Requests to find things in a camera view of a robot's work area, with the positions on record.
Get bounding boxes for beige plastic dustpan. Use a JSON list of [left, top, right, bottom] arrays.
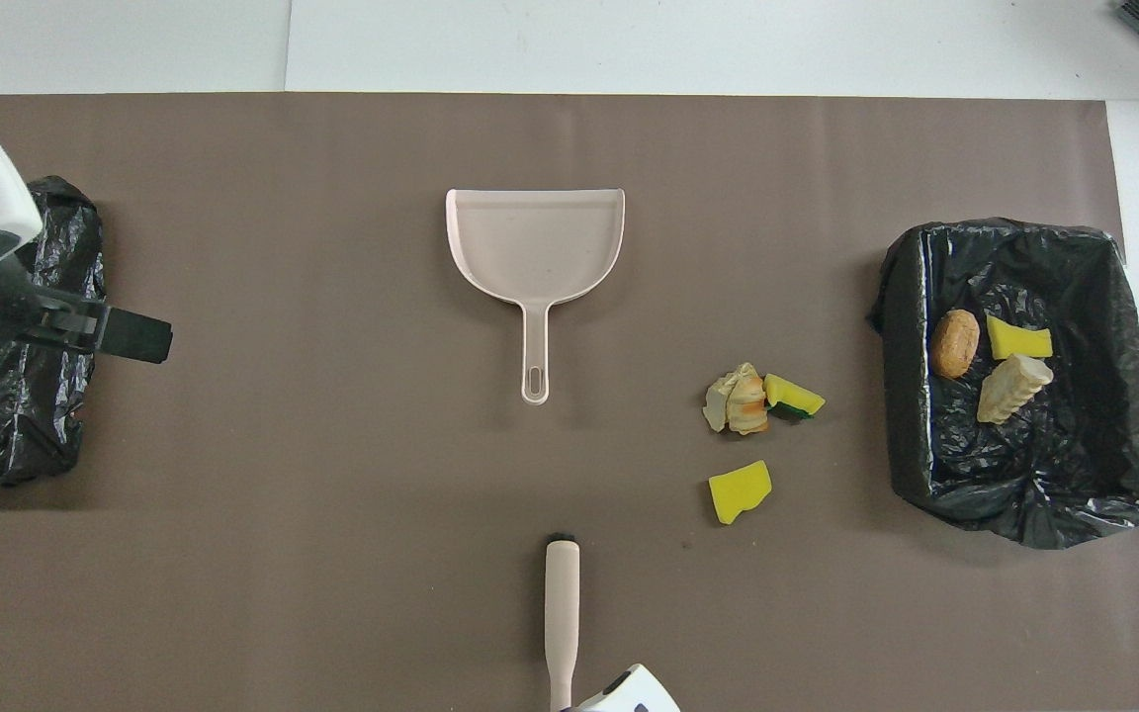
[[446, 188, 626, 406]]

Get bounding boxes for beige hand brush black bristles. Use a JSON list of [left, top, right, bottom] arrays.
[[545, 534, 581, 712]]

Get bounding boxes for orange paper ball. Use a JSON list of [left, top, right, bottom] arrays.
[[728, 363, 769, 437]]

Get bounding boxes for plain yellow sponge piece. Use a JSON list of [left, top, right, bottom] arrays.
[[708, 460, 773, 525]]

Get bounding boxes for yellow sponge piece green backing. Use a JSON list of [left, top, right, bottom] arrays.
[[763, 373, 827, 422]]

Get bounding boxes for brown cork chunk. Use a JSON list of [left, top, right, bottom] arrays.
[[930, 309, 981, 379]]

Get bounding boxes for pale ridged foam chunk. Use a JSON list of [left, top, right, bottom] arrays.
[[977, 354, 1055, 425]]

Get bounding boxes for yellow sponge wedge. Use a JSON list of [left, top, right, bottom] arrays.
[[985, 314, 1054, 361]]

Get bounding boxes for bin covered by black bag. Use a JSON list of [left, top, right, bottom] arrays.
[[0, 176, 106, 488]]

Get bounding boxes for open bin with black bag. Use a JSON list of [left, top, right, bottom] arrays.
[[866, 218, 1139, 551]]

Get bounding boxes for brown table mat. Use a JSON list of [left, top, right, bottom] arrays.
[[0, 94, 1139, 712]]

